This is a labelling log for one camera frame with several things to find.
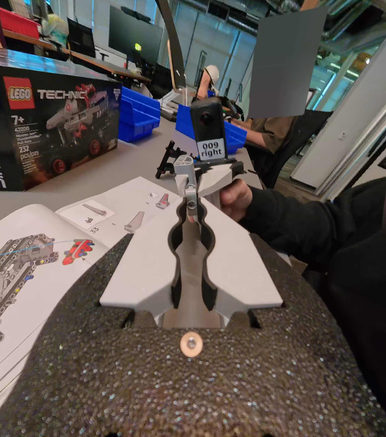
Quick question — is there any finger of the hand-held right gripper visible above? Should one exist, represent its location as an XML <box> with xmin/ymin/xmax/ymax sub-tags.
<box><xmin>198</xmin><ymin>165</ymin><xmax>233</xmax><ymax>198</ymax></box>
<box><xmin>175</xmin><ymin>173</ymin><xmax>193</xmax><ymax>198</ymax></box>

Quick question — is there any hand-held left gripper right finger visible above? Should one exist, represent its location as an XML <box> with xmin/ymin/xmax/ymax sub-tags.
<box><xmin>200</xmin><ymin>196</ymin><xmax>284</xmax><ymax>328</ymax></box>

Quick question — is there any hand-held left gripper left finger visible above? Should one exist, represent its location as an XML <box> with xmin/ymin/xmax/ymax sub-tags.
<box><xmin>100</xmin><ymin>196</ymin><xmax>184</xmax><ymax>328</ymax></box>

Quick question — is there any grey toy brick connector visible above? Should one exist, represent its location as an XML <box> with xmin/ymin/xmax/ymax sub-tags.
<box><xmin>185</xmin><ymin>186</ymin><xmax>201</xmax><ymax>223</ymax></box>

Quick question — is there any light grey toy brick beam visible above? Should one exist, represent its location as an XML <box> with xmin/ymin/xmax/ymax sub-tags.
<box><xmin>174</xmin><ymin>155</ymin><xmax>197</xmax><ymax>192</ymax></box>

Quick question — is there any person's right forearm black sleeve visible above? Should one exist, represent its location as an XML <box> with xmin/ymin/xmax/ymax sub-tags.
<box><xmin>242</xmin><ymin>178</ymin><xmax>386</xmax><ymax>272</ymax></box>

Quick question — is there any grey desk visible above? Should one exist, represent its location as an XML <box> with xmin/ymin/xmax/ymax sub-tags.
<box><xmin>0</xmin><ymin>116</ymin><xmax>265</xmax><ymax>437</ymax></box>

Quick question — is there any wooden background desk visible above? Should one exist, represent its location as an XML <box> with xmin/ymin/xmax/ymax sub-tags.
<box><xmin>3</xmin><ymin>29</ymin><xmax>152</xmax><ymax>83</ymax></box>

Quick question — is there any person's right hand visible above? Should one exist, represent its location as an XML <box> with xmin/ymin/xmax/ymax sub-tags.
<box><xmin>219</xmin><ymin>179</ymin><xmax>253</xmax><ymax>222</ymax></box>

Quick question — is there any blue plastic storage bin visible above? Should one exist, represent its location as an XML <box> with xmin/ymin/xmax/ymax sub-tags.
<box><xmin>118</xmin><ymin>86</ymin><xmax>161</xmax><ymax>143</ymax></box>
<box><xmin>176</xmin><ymin>104</ymin><xmax>248</xmax><ymax>155</ymax></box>

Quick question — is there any black toy brick assembly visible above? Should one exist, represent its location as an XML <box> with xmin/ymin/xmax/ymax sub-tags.
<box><xmin>155</xmin><ymin>140</ymin><xmax>197</xmax><ymax>180</ymax></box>

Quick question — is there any curved black stand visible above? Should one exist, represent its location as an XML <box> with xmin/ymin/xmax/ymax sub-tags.
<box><xmin>155</xmin><ymin>0</ymin><xmax>189</xmax><ymax>104</ymax></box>

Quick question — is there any black office chair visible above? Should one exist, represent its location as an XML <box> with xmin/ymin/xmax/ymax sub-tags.
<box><xmin>265</xmin><ymin>110</ymin><xmax>333</xmax><ymax>189</ymax></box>

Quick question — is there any open instruction booklet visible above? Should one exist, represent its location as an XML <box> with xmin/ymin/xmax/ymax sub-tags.
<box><xmin>0</xmin><ymin>176</ymin><xmax>184</xmax><ymax>408</ymax></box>

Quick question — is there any large black computer monitor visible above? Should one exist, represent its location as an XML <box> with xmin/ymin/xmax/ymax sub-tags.
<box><xmin>108</xmin><ymin>5</ymin><xmax>164</xmax><ymax>66</ymax></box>

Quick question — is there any person's black clothing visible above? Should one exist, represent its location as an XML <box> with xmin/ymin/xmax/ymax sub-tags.
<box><xmin>300</xmin><ymin>232</ymin><xmax>386</xmax><ymax>437</ymax></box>

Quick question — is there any black toy brick set box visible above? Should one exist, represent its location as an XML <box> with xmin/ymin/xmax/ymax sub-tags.
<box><xmin>0</xmin><ymin>44</ymin><xmax>123</xmax><ymax>192</ymax></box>

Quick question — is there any small black computer monitor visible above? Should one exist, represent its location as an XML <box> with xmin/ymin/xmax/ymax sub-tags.
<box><xmin>67</xmin><ymin>17</ymin><xmax>96</xmax><ymax>58</ymax></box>

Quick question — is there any red storage bin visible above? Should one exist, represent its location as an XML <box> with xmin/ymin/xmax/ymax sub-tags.
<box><xmin>0</xmin><ymin>7</ymin><xmax>40</xmax><ymax>39</ymax></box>

